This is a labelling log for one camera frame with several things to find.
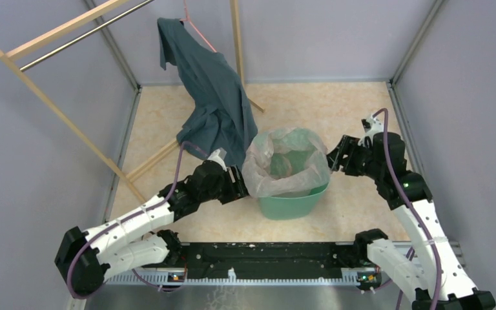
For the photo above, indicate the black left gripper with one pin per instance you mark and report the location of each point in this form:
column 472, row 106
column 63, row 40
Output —
column 238, row 189

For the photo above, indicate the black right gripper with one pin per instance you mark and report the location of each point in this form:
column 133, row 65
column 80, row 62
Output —
column 348, row 146

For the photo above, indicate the green plastic trash bin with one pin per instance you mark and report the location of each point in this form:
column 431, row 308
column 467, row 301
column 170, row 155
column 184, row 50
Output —
column 289, row 207

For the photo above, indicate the pink plastic trash bag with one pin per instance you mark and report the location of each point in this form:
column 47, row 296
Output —
column 285, row 161

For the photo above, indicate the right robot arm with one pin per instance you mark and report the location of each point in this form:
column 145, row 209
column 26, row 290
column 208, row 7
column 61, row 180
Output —
column 438, row 281

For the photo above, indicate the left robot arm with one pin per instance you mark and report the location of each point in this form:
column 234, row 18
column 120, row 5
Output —
column 87, row 259

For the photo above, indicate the dark teal shirt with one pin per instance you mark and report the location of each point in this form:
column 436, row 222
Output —
column 222, row 117

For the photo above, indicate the pink clothes hanger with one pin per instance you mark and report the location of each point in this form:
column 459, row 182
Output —
column 188, row 20

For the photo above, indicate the wooden clothes rack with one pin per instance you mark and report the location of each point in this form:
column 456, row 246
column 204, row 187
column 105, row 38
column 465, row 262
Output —
column 41, row 160

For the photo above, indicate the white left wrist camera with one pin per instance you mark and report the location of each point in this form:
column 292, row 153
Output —
column 218, row 156

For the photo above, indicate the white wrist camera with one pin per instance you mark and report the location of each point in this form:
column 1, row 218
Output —
column 218, row 156
column 371, row 125

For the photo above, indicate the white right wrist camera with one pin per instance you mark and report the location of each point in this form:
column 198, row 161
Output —
column 371, row 125

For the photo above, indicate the grey slotted cable duct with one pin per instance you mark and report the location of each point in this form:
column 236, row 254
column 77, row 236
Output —
column 164, row 278

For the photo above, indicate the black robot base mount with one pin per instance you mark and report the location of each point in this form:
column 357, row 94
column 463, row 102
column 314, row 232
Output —
column 272, row 260

